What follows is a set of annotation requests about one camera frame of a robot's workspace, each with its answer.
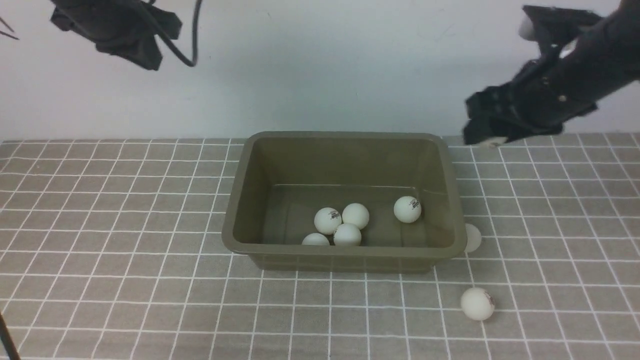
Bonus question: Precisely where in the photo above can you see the grey checked tablecloth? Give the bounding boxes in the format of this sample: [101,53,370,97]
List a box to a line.
[0,133,640,360]

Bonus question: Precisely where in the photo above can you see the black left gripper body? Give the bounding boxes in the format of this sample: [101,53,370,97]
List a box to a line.
[50,0,183,71]

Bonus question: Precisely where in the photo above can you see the olive green plastic bin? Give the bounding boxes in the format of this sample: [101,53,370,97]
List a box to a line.
[221,131,467,274]

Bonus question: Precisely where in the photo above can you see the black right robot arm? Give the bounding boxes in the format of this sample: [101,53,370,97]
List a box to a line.
[462,0,640,147]

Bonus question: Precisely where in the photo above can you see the white printed ping-pong ball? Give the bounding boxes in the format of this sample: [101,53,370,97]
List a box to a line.
[460,287,496,322]
[393,196,422,224]
[313,207,343,236]

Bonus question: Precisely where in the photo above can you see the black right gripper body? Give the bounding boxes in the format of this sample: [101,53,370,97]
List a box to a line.
[462,50,598,147]

